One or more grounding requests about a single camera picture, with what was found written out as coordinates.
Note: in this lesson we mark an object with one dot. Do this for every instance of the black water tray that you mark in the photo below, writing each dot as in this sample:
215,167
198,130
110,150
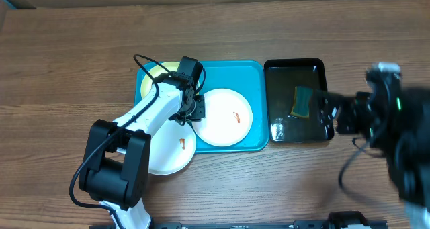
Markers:
281,78

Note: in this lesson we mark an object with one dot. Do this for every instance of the white plate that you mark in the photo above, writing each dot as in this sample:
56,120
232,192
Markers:
166,155

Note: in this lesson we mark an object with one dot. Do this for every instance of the sauce smear on pink plate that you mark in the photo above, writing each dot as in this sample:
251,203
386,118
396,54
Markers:
236,116

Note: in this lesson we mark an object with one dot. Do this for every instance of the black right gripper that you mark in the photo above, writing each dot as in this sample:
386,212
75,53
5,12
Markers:
336,107

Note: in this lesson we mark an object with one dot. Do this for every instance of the sauce smear on white plate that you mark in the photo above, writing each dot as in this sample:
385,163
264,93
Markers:
182,143

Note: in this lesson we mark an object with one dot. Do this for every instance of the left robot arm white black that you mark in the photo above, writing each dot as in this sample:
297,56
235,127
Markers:
153,135

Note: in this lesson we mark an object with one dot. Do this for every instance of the pale pink plate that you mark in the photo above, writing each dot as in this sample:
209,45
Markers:
219,127

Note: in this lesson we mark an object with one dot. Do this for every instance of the green yellow sponge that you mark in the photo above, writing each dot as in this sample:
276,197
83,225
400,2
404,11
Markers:
301,102

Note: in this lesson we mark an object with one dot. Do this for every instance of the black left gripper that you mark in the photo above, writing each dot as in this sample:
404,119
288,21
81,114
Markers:
200,114

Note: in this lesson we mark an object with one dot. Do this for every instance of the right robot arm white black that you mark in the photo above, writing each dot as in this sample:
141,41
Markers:
395,121

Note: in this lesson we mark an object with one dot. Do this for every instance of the teal plastic tray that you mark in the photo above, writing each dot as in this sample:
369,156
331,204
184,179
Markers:
247,78

